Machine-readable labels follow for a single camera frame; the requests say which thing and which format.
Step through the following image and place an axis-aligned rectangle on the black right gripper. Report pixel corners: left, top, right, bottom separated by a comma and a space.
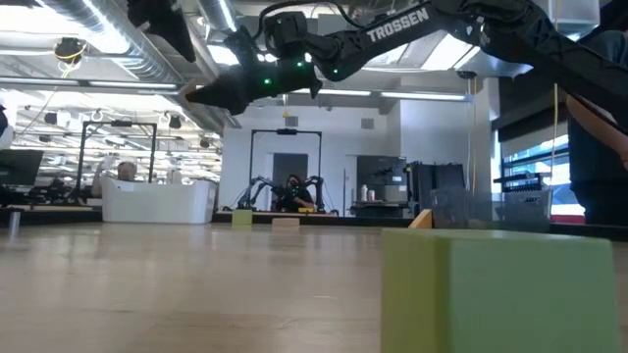
184, 26, 323, 117

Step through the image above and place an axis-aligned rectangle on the orange triangular block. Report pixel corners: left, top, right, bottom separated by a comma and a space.
407, 208, 434, 229

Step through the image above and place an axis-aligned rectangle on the ceiling strip light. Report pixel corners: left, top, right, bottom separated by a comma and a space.
318, 87, 373, 97
380, 90, 468, 102
87, 80, 181, 90
0, 76, 82, 86

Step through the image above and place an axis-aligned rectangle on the grey door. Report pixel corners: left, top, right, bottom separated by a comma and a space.
271, 152, 309, 197

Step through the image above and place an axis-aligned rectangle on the person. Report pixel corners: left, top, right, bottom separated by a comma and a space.
563, 28, 628, 227
90, 155, 139, 183
274, 174, 315, 213

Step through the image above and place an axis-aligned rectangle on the white plastic bin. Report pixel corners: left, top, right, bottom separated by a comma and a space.
101, 176, 220, 226

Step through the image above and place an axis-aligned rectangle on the wooden background table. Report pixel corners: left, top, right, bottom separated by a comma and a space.
215, 210, 340, 219

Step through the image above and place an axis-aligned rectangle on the black equipment rack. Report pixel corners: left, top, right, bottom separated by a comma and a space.
356, 155, 408, 203

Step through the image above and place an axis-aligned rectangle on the black bench equipment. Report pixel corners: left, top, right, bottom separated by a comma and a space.
28, 178, 102, 206

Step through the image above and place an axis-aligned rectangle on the black computer monitor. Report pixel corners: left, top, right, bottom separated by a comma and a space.
0, 148, 44, 186

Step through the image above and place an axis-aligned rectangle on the black cabinet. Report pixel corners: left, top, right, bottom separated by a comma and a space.
406, 161, 467, 217

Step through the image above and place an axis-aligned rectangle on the grey translucent plastic bin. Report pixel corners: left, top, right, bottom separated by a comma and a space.
430, 187, 553, 234

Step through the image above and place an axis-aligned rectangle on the black window rack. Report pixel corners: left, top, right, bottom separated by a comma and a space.
493, 172, 551, 193

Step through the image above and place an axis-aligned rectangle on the black gantry frame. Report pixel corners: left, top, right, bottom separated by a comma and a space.
248, 127, 324, 213
73, 119, 159, 193

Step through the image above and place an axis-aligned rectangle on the black ceiling cable reel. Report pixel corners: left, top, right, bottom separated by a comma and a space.
53, 36, 88, 65

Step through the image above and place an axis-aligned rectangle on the black aluminium table frame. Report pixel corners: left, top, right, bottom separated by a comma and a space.
0, 208, 628, 242

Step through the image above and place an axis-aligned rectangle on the grey metal post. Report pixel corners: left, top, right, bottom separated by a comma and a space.
8, 210, 22, 242

